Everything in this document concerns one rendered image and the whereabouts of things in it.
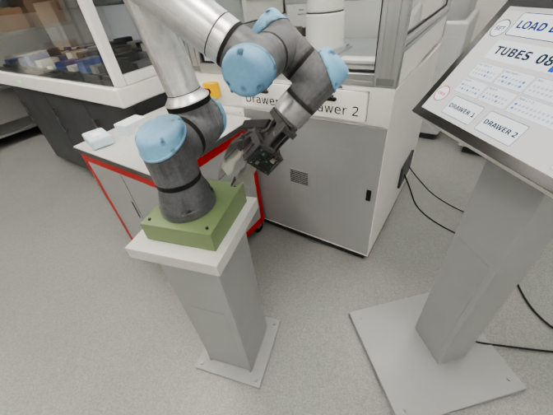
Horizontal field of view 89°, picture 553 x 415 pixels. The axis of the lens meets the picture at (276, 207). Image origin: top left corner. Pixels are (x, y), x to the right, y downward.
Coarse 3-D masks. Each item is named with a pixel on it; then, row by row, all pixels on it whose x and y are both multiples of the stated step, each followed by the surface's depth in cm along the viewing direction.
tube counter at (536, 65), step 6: (546, 48) 56; (540, 54) 57; (546, 54) 56; (552, 54) 55; (534, 60) 57; (540, 60) 56; (546, 60) 55; (552, 60) 54; (528, 66) 58; (534, 66) 57; (540, 66) 56; (546, 66) 55; (552, 66) 54; (546, 72) 55; (552, 72) 54
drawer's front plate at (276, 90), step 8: (272, 88) 123; (280, 88) 121; (256, 96) 131; (264, 96) 128; (272, 96) 126; (280, 96) 124; (248, 104) 136; (256, 104) 133; (264, 104) 131; (272, 104) 128
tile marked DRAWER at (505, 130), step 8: (496, 112) 60; (488, 120) 61; (496, 120) 59; (504, 120) 58; (512, 120) 57; (480, 128) 61; (488, 128) 60; (496, 128) 59; (504, 128) 57; (512, 128) 56; (520, 128) 55; (528, 128) 54; (488, 136) 59; (496, 136) 58; (504, 136) 57; (512, 136) 56; (520, 136) 54; (504, 144) 56
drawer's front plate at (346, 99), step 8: (336, 96) 110; (344, 96) 108; (352, 96) 106; (360, 96) 105; (368, 96) 104; (328, 104) 113; (336, 104) 112; (344, 104) 110; (352, 104) 108; (360, 104) 106; (320, 112) 117; (328, 112) 115; (344, 112) 112; (352, 112) 110; (360, 112) 108; (352, 120) 112; (360, 120) 110
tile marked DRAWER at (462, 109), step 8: (456, 96) 69; (448, 104) 70; (456, 104) 68; (464, 104) 66; (472, 104) 65; (448, 112) 69; (456, 112) 67; (464, 112) 66; (472, 112) 64; (480, 112) 63; (464, 120) 65; (472, 120) 63
